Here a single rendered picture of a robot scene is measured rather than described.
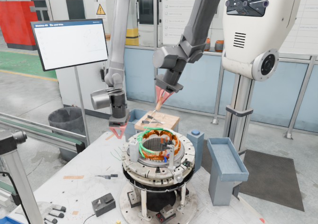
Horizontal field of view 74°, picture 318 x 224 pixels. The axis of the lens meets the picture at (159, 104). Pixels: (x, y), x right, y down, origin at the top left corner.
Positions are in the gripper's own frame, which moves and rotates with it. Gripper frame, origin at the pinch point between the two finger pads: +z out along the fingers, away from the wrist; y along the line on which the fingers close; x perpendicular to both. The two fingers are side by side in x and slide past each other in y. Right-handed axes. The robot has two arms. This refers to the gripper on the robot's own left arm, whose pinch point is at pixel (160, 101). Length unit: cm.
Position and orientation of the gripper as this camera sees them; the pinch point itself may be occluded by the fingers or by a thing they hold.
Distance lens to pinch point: 81.6
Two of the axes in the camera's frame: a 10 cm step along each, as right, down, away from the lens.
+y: 8.2, 5.2, -2.5
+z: -3.7, 8.0, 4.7
